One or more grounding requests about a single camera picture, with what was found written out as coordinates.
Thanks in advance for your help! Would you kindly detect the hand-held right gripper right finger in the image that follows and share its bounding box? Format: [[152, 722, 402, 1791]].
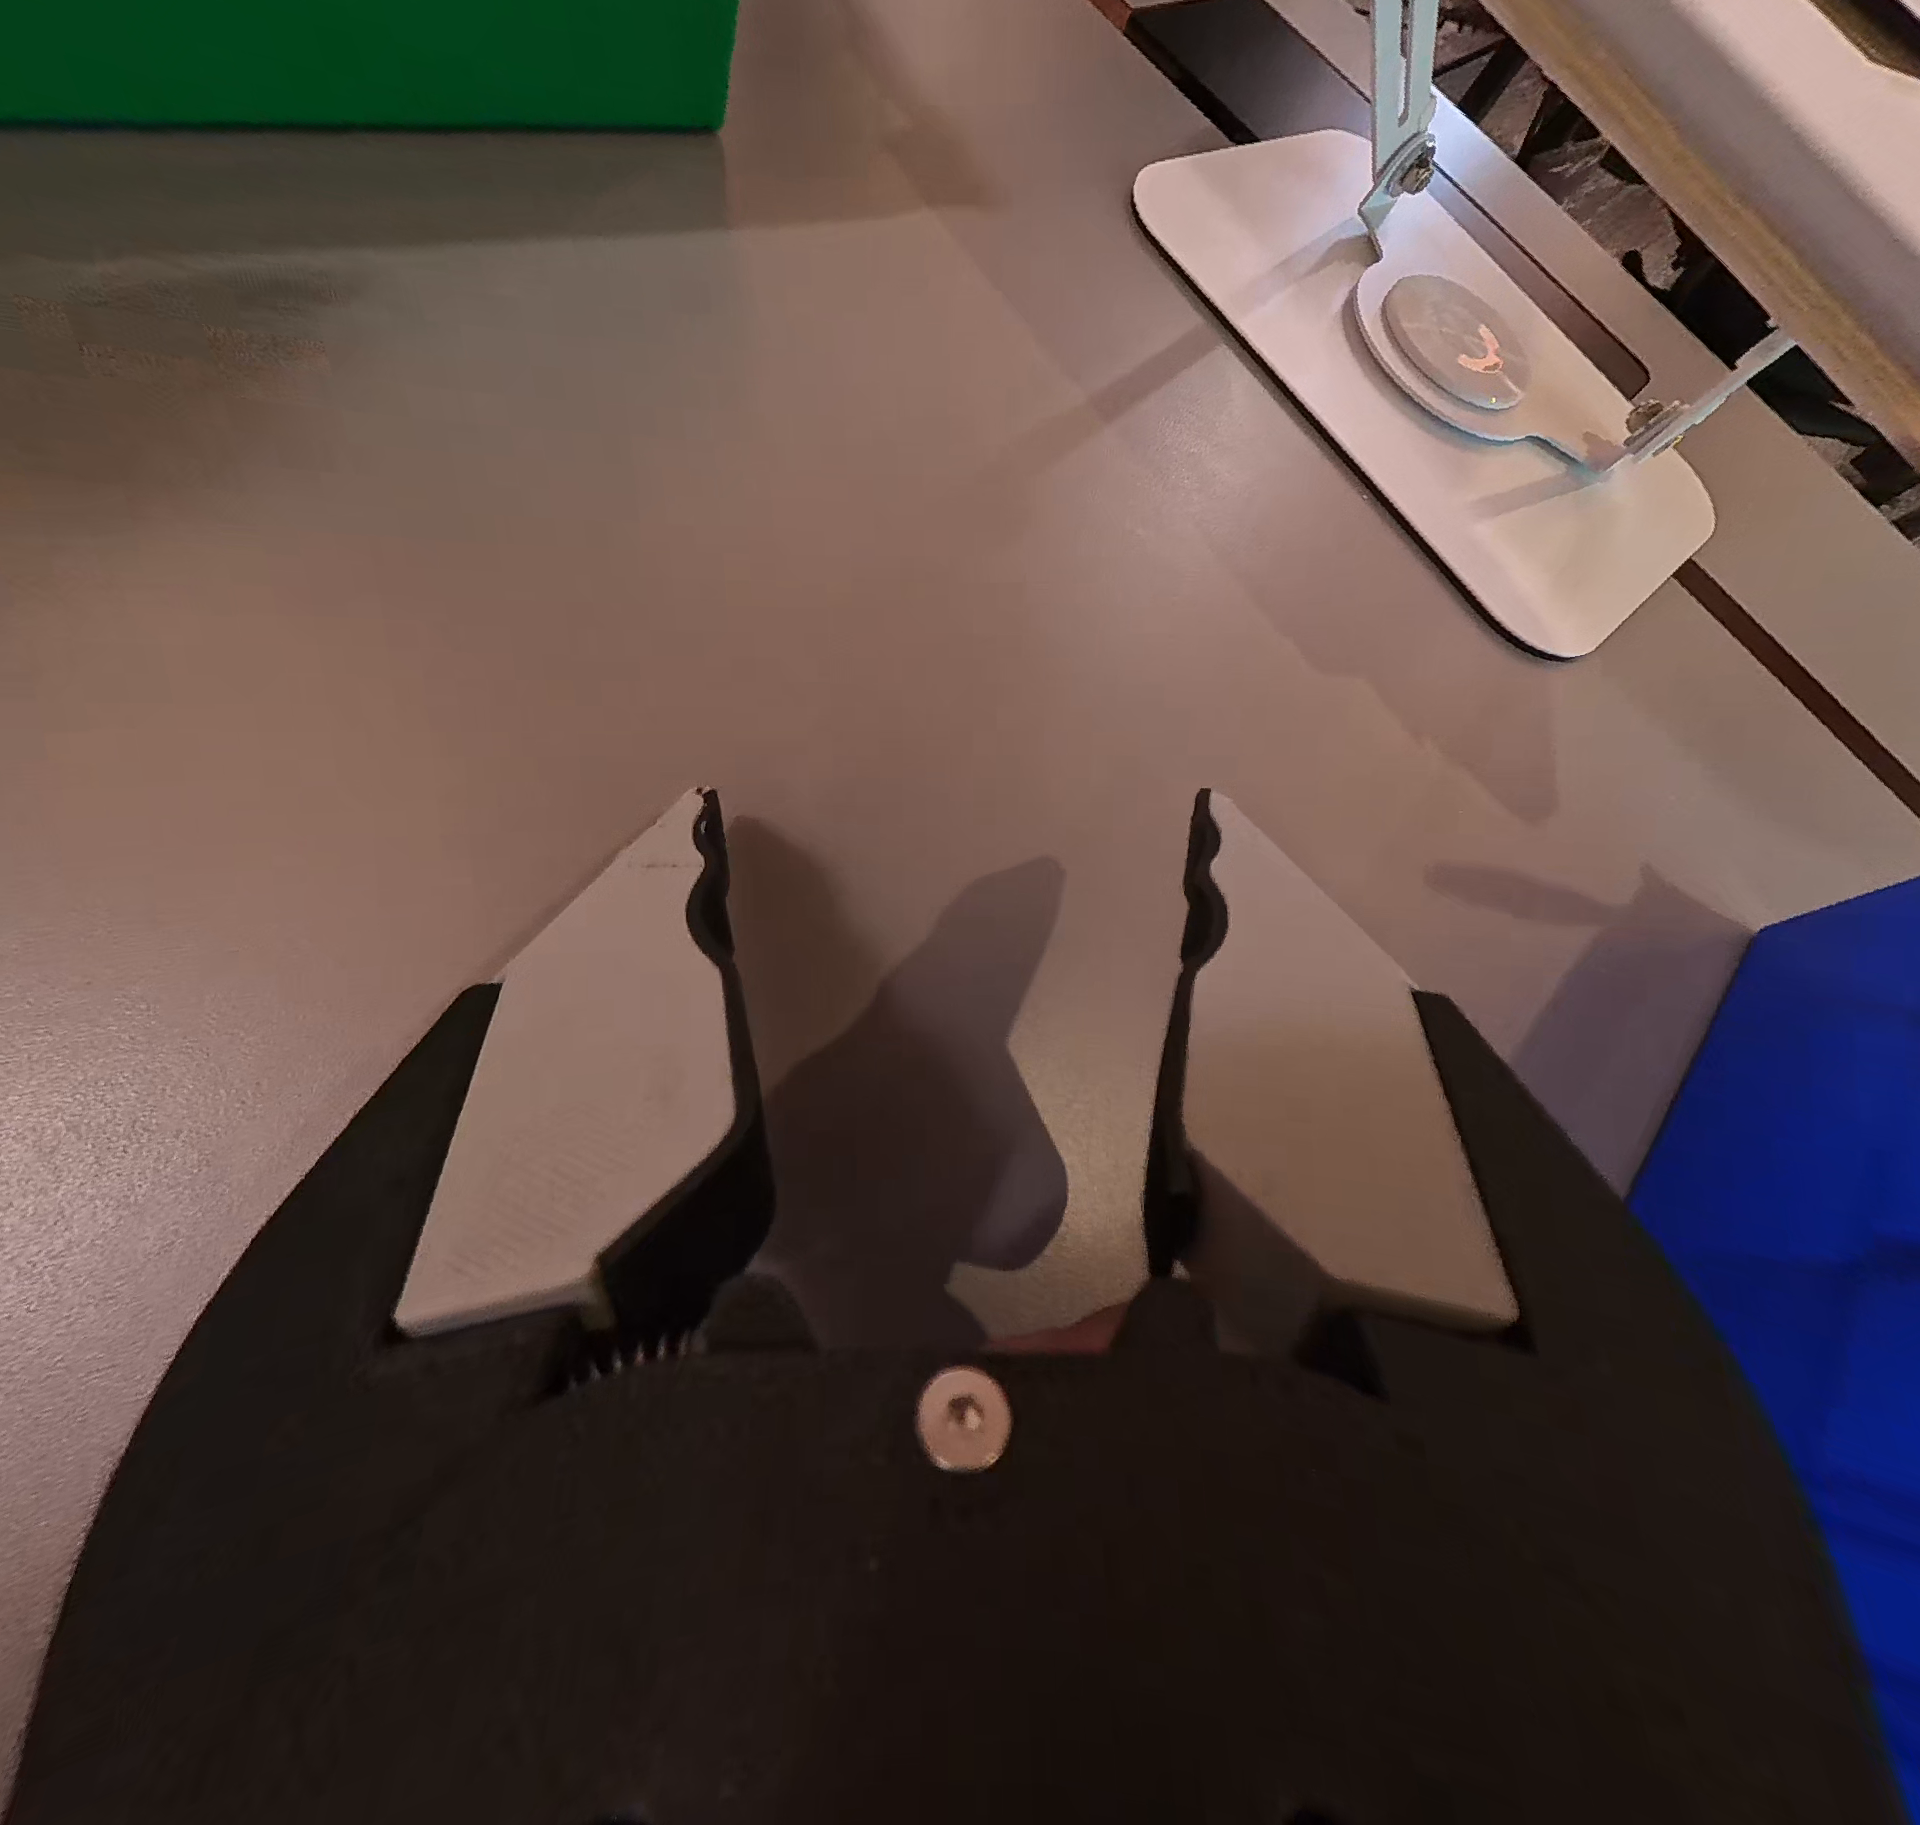
[[1144, 789, 1523, 1331]]

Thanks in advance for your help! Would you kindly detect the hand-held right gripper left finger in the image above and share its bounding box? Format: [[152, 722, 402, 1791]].
[[393, 786, 777, 1335]]

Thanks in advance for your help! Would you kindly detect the blue plastic bin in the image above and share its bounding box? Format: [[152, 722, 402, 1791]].
[[1628, 877, 1920, 1825]]

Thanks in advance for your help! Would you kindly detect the green plastic bin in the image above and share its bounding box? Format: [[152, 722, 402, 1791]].
[[0, 0, 750, 132]]

